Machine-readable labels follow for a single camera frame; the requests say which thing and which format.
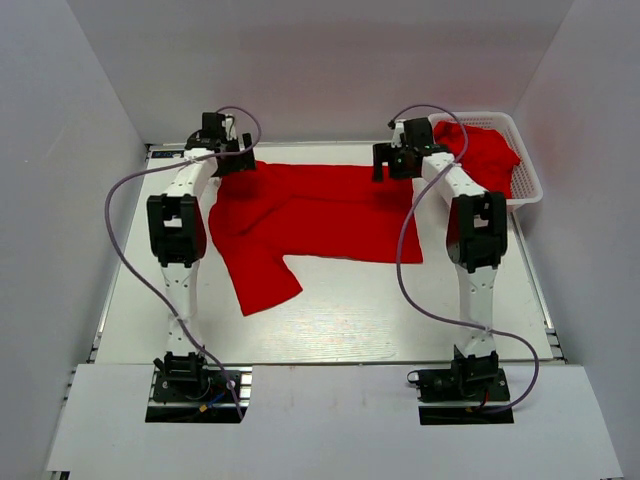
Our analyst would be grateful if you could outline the red t shirt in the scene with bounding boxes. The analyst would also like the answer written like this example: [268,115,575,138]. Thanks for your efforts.
[208,162,423,316]

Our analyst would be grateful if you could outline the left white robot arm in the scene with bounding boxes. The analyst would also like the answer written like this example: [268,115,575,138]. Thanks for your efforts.
[146,130,256,357]

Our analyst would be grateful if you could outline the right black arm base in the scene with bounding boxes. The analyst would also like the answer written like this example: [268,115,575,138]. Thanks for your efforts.
[406,354,514,426]

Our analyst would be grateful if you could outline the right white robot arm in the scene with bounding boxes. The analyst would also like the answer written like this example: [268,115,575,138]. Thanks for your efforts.
[373,117,507,399]

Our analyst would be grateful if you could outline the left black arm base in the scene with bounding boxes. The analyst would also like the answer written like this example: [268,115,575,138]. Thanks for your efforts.
[145,352,252,424]

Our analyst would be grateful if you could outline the red shirts in basket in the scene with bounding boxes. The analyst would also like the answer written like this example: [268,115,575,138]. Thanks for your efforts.
[433,121,520,199]

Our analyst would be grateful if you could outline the blue table label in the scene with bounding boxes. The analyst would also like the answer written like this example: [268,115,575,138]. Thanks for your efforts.
[151,150,183,159]

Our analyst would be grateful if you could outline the white plastic basket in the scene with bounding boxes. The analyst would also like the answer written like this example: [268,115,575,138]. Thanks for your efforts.
[456,111,543,211]

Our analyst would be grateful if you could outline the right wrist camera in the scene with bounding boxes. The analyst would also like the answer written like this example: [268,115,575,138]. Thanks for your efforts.
[387,119,405,149]

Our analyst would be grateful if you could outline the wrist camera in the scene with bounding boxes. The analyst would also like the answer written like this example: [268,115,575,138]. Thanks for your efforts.
[199,112,237,143]
[387,119,405,149]

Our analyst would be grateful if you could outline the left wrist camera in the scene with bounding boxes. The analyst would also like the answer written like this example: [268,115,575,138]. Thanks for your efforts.
[199,112,237,143]

